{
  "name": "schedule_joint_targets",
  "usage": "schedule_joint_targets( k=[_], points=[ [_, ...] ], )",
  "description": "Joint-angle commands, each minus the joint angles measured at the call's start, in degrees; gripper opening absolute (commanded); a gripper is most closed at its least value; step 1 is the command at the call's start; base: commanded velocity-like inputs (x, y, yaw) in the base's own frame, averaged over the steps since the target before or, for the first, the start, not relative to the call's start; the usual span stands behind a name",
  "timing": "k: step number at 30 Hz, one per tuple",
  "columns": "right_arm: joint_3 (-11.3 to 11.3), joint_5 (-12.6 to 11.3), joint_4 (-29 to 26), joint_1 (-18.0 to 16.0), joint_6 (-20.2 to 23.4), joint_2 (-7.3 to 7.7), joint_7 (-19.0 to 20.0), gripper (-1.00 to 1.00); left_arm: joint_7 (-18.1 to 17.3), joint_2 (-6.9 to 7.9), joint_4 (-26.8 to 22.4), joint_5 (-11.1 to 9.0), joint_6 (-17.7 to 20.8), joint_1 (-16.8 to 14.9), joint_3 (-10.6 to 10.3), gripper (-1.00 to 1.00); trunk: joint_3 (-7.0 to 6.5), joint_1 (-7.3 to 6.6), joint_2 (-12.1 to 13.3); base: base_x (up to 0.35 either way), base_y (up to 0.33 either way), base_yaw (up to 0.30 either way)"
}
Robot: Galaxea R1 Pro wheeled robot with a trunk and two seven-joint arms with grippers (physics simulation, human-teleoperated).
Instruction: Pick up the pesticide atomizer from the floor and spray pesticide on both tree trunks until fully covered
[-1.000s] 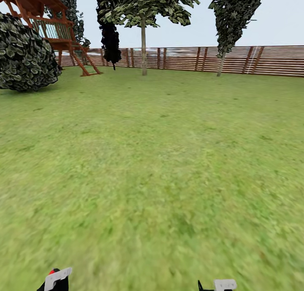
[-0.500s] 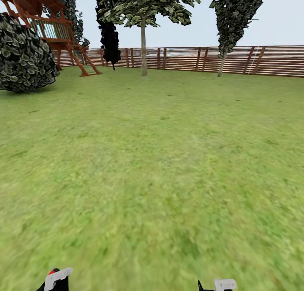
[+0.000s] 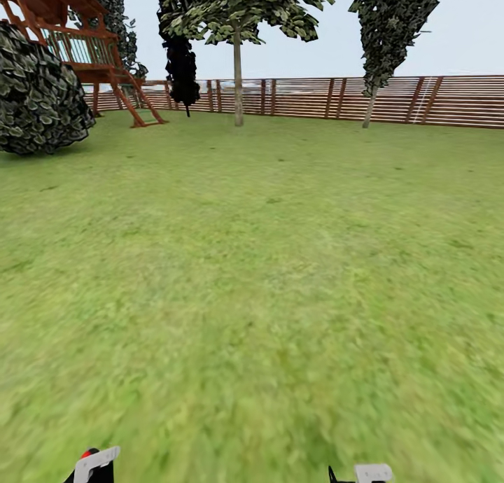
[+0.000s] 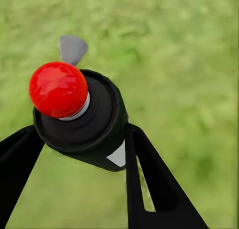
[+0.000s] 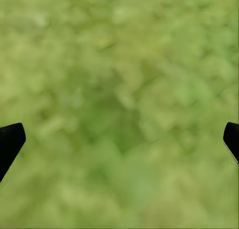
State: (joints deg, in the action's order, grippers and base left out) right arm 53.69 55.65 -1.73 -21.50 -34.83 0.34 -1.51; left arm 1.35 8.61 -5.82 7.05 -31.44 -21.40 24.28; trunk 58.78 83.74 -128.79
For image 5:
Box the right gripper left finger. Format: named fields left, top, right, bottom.
left=0, top=122, right=26, bottom=182

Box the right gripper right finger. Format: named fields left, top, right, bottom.
left=223, top=122, right=239, bottom=163

